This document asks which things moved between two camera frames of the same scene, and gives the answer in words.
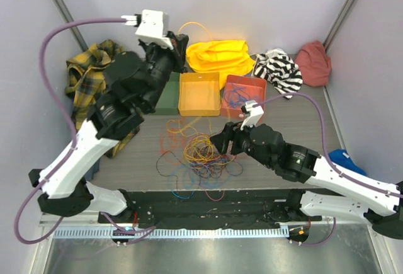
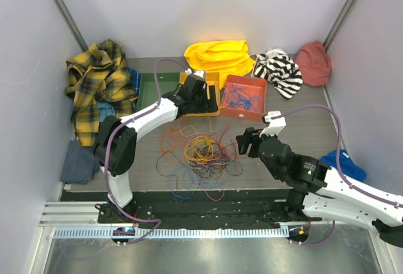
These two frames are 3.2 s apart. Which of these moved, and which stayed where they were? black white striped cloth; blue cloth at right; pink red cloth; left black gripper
Moved: left black gripper
Stayed: black white striped cloth; blue cloth at right; pink red cloth
